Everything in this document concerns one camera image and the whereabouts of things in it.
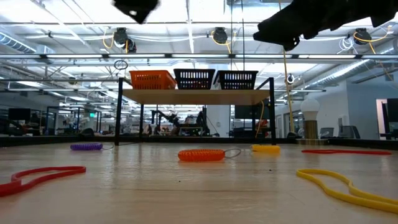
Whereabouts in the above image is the yellow rubber band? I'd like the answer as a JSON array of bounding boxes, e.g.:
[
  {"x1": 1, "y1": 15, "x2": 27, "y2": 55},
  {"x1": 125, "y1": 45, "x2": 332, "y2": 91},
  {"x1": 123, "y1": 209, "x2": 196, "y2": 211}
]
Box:
[{"x1": 295, "y1": 168, "x2": 398, "y2": 215}]

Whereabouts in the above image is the black background monitor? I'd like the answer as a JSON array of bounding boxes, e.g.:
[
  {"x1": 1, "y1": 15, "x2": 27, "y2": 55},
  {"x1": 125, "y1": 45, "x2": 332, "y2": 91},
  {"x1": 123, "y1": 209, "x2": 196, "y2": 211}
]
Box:
[{"x1": 7, "y1": 108, "x2": 32, "y2": 121}]

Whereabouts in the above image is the black plastic basket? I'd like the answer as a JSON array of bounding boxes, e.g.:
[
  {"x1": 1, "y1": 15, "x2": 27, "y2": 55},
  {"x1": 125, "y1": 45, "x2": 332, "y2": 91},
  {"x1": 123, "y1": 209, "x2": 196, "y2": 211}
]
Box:
[
  {"x1": 173, "y1": 68, "x2": 216, "y2": 91},
  {"x1": 213, "y1": 70, "x2": 259, "y2": 91}
]

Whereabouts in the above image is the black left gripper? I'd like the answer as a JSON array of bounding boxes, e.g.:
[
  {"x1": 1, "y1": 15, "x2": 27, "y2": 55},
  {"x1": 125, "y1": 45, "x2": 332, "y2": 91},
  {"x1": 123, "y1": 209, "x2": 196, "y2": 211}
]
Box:
[{"x1": 111, "y1": 0, "x2": 161, "y2": 25}]

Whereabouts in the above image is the ceiling cable reel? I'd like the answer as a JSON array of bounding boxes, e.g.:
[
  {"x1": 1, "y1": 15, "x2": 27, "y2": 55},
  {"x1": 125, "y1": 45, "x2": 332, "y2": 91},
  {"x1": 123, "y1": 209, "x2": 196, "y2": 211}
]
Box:
[
  {"x1": 211, "y1": 27, "x2": 233, "y2": 52},
  {"x1": 102, "y1": 27, "x2": 137, "y2": 54},
  {"x1": 353, "y1": 27, "x2": 392, "y2": 47}
]

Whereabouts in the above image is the red-orange coil wrist keychain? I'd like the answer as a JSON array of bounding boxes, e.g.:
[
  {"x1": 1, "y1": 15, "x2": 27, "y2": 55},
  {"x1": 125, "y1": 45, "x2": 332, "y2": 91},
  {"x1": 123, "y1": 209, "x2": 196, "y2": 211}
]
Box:
[{"x1": 177, "y1": 147, "x2": 242, "y2": 162}]

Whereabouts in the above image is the yellow coil wrist keychain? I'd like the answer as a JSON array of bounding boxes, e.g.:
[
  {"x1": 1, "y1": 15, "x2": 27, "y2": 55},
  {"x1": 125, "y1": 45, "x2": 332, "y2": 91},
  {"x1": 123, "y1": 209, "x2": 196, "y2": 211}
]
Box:
[{"x1": 250, "y1": 144, "x2": 281, "y2": 154}]

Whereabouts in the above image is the long yellow cable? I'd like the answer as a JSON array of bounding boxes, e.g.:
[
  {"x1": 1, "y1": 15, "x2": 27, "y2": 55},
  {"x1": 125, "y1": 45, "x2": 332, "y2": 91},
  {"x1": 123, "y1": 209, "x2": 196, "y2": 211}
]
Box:
[{"x1": 278, "y1": 0, "x2": 295, "y2": 133}]

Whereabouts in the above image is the orange plastic basket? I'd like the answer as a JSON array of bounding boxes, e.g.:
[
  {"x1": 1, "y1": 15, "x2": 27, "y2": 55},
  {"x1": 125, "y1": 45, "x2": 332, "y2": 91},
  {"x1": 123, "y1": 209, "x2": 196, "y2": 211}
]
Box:
[{"x1": 129, "y1": 70, "x2": 177, "y2": 91}]

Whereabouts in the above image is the red rubber band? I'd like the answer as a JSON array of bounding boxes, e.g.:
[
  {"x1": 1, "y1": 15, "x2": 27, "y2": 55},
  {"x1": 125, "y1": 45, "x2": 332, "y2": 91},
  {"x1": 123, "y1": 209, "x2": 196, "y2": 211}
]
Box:
[
  {"x1": 300, "y1": 149, "x2": 392, "y2": 156},
  {"x1": 0, "y1": 166, "x2": 87, "y2": 198}
]

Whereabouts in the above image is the white bulb lamp wooden base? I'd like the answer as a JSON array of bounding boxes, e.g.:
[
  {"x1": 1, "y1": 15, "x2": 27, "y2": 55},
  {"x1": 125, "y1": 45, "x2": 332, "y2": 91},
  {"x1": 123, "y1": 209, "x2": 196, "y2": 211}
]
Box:
[{"x1": 295, "y1": 98, "x2": 330, "y2": 146}]

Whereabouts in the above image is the silver ceiling duct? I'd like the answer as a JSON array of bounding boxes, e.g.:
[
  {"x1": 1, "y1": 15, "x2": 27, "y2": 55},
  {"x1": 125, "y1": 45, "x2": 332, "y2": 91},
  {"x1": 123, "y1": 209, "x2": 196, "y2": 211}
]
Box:
[{"x1": 0, "y1": 30, "x2": 41, "y2": 55}]

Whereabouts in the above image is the purple coil wrist keychain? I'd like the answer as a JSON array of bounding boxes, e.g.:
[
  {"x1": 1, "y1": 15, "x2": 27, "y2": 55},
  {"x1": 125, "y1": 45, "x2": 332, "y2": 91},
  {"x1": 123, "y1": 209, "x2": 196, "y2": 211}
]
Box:
[{"x1": 70, "y1": 142, "x2": 115, "y2": 152}]

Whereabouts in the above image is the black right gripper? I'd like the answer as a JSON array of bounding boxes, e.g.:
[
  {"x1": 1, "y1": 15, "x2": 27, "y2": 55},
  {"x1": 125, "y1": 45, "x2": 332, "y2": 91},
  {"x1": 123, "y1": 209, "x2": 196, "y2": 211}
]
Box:
[{"x1": 252, "y1": 0, "x2": 398, "y2": 52}]

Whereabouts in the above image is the black background screen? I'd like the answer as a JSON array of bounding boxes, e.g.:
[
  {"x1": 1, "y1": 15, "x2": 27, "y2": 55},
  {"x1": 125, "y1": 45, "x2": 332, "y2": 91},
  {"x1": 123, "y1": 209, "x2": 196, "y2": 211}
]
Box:
[{"x1": 234, "y1": 104, "x2": 261, "y2": 121}]

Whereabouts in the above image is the black aluminium table frame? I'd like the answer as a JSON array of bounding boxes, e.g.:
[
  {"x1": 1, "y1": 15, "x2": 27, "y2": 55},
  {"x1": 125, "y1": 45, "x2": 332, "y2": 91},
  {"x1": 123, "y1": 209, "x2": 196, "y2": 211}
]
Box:
[{"x1": 0, "y1": 134, "x2": 398, "y2": 151}]

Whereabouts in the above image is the hanging cable ring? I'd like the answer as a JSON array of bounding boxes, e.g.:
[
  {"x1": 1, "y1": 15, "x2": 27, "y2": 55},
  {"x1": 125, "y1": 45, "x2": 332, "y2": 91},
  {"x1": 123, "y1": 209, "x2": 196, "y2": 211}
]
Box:
[{"x1": 113, "y1": 59, "x2": 129, "y2": 71}]

